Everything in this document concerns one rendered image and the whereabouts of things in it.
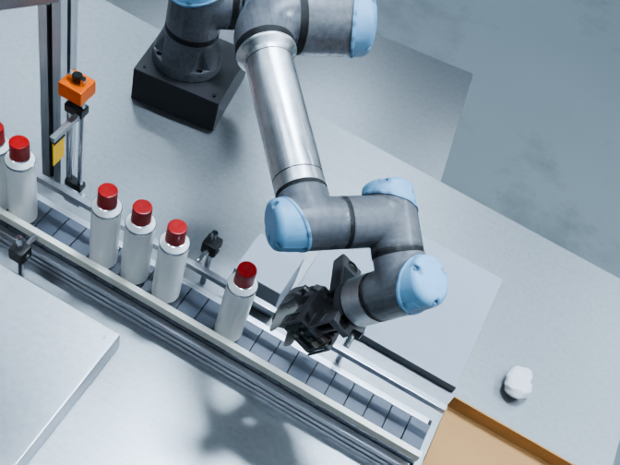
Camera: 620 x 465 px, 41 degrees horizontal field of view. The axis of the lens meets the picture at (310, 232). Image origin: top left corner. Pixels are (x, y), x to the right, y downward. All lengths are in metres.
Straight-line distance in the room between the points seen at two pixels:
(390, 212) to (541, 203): 2.14
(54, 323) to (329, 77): 0.95
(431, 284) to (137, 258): 0.56
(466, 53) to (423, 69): 1.53
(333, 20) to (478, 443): 0.80
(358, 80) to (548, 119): 1.64
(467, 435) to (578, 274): 0.52
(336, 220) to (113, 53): 1.01
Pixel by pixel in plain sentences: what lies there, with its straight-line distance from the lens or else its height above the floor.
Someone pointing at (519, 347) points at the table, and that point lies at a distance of 1.77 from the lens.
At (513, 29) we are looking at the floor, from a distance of 3.99.
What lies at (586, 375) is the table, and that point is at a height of 0.83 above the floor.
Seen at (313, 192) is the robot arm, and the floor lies 1.34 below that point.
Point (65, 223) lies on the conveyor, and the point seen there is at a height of 0.88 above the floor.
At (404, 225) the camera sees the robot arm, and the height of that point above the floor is 1.33.
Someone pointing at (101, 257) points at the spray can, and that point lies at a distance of 1.53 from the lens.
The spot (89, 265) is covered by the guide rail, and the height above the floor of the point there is 0.91.
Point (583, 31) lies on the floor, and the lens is 4.20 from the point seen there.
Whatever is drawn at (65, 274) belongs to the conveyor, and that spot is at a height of 0.86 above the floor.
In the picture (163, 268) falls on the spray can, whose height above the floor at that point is 0.99.
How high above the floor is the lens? 2.19
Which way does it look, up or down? 51 degrees down
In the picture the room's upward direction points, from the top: 22 degrees clockwise
